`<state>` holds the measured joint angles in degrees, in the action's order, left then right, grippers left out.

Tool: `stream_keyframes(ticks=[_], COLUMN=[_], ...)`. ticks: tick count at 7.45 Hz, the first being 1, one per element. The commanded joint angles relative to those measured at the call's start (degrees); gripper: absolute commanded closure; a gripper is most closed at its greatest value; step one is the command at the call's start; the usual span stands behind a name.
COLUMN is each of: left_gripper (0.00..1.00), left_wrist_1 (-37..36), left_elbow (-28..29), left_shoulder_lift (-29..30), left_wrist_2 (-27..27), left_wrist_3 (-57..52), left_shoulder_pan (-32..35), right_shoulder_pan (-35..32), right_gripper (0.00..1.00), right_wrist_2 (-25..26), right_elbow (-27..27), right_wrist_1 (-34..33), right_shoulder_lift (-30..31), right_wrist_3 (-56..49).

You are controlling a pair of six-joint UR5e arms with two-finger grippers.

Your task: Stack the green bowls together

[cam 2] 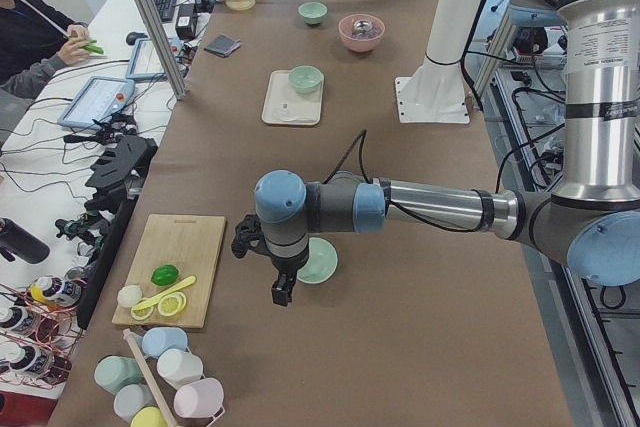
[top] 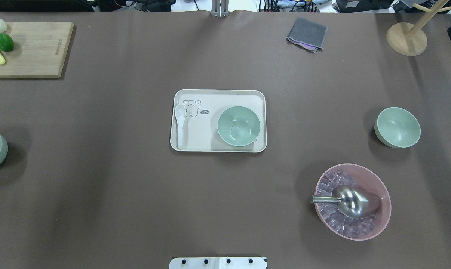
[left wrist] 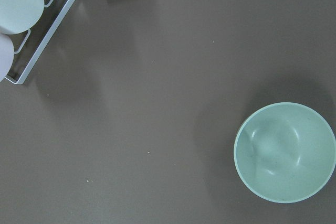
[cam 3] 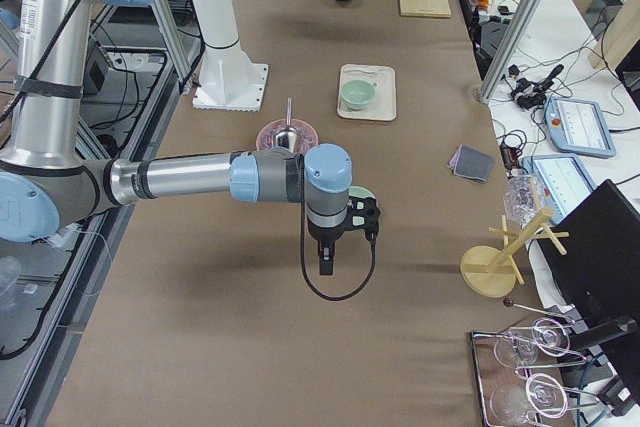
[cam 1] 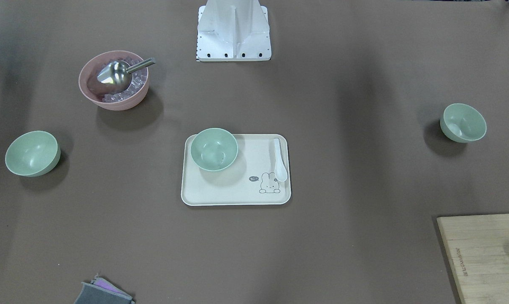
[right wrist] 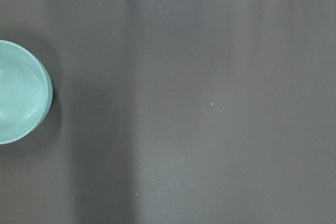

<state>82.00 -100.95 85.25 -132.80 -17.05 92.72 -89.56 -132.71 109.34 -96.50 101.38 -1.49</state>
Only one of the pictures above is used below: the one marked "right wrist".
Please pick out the green bowl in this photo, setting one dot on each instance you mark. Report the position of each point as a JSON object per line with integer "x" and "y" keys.
{"x": 26, "y": 92}

